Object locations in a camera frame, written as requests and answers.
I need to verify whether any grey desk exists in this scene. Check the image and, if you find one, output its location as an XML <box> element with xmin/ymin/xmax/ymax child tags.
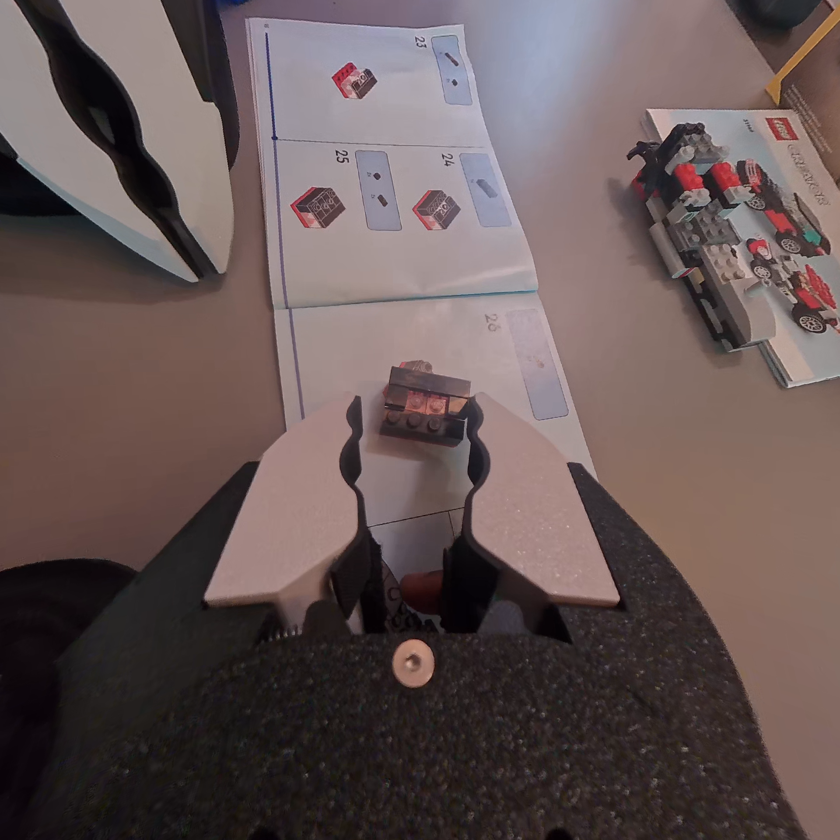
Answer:
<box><xmin>0</xmin><ymin>0</ymin><xmax>840</xmax><ymax>840</ymax></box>

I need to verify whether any black cushion pad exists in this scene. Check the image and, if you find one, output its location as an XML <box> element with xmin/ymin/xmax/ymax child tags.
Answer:
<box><xmin>0</xmin><ymin>559</ymin><xmax>137</xmax><ymax>840</ymax></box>
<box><xmin>0</xmin><ymin>154</ymin><xmax>88</xmax><ymax>221</ymax></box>

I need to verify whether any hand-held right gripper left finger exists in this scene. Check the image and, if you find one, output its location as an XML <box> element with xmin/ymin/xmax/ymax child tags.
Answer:
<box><xmin>203</xmin><ymin>394</ymin><xmax>383</xmax><ymax>634</ymax></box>

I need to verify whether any open white instruction booklet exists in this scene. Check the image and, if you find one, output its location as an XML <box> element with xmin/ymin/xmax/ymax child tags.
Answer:
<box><xmin>246</xmin><ymin>16</ymin><xmax>598</xmax><ymax>634</ymax></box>

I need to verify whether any dark grey box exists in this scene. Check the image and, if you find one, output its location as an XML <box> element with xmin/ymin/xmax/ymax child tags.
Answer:
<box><xmin>742</xmin><ymin>0</ymin><xmax>829</xmax><ymax>28</ymax></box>

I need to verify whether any small red black brick assembly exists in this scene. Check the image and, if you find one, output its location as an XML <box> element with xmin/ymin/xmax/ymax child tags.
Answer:
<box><xmin>379</xmin><ymin>360</ymin><xmax>475</xmax><ymax>448</ymax></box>

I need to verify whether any booklet with vehicle pictures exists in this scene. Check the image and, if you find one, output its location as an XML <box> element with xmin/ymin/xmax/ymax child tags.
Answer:
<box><xmin>646</xmin><ymin>108</ymin><xmax>840</xmax><ymax>389</ymax></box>

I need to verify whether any grey toy brick truck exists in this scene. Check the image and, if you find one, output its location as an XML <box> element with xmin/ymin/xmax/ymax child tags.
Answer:
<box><xmin>626</xmin><ymin>121</ymin><xmax>788</xmax><ymax>353</ymax></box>

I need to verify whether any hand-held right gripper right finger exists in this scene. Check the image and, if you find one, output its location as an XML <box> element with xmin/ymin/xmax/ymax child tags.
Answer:
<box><xmin>446</xmin><ymin>392</ymin><xmax>622</xmax><ymax>635</ymax></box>

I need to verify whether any colourful toy set box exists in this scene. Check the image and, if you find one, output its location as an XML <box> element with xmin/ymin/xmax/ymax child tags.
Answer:
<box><xmin>764</xmin><ymin>0</ymin><xmax>840</xmax><ymax>186</ymax></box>

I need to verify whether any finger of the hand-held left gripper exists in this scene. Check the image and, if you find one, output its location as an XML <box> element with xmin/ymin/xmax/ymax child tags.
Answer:
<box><xmin>0</xmin><ymin>0</ymin><xmax>201</xmax><ymax>284</ymax></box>
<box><xmin>62</xmin><ymin>0</ymin><xmax>236</xmax><ymax>277</ymax></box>

